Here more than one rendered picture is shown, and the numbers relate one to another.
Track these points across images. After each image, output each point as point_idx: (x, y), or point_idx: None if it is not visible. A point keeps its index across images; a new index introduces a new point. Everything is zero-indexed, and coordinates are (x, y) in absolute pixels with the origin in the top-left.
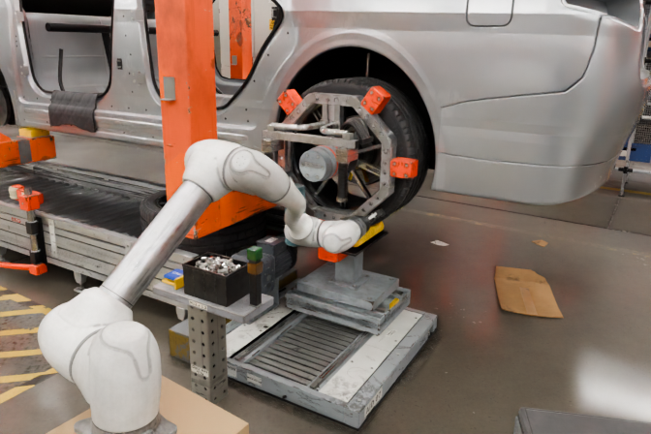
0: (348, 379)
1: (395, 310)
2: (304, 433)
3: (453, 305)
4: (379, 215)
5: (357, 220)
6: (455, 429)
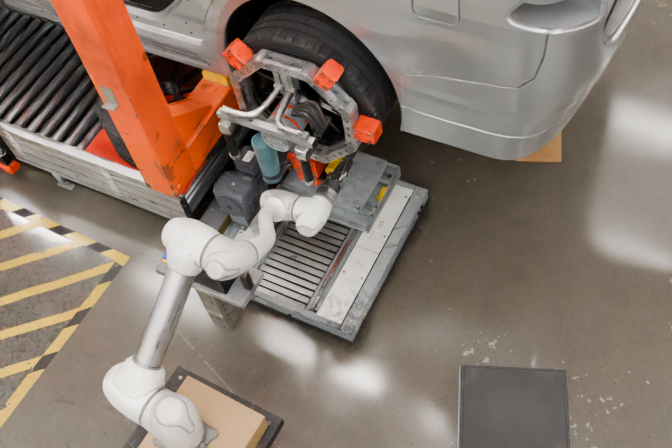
0: (341, 295)
1: (384, 199)
2: (310, 350)
3: (450, 154)
4: (349, 170)
5: (327, 193)
6: (432, 330)
